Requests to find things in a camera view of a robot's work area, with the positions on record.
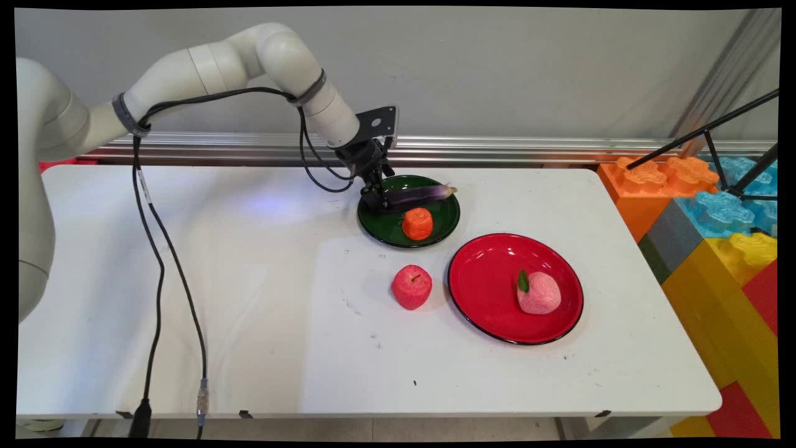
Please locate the red toy apple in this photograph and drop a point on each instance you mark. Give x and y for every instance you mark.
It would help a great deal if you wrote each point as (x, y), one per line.
(411, 287)

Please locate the black tripod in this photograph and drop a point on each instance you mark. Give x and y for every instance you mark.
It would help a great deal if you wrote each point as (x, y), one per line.
(709, 129)

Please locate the orange foam building block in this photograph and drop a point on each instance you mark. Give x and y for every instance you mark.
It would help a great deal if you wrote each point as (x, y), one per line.
(640, 199)

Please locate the orange toy fruit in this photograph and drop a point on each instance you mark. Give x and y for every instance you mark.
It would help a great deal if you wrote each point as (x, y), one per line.
(417, 224)

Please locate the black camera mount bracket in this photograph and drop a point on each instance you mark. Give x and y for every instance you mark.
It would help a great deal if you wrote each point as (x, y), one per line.
(376, 123)

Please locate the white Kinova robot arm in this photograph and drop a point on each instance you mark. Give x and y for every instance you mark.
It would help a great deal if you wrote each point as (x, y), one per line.
(68, 121)

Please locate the pink toy peach with leaf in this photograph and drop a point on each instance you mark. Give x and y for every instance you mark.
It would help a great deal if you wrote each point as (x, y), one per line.
(540, 295)

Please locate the dark green plate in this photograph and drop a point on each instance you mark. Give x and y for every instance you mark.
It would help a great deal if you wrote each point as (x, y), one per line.
(444, 227)

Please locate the red foam building block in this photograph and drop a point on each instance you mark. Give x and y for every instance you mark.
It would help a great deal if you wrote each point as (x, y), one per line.
(62, 164)
(740, 414)
(765, 298)

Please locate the red plate with black rim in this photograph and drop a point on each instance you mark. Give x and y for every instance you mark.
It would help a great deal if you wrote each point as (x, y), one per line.
(488, 289)

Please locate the grey foam building block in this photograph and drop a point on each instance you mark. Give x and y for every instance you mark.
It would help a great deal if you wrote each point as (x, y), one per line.
(675, 233)

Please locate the purple toy eggplant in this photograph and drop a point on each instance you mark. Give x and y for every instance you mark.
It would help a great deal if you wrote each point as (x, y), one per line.
(420, 195)

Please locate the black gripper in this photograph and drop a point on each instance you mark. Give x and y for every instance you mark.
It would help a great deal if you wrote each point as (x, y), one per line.
(362, 154)

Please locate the blue foam building block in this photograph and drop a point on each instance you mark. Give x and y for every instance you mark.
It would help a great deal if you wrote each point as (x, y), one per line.
(721, 211)

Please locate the aluminium rail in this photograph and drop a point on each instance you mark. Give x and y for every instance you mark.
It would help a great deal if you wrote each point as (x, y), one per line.
(497, 149)

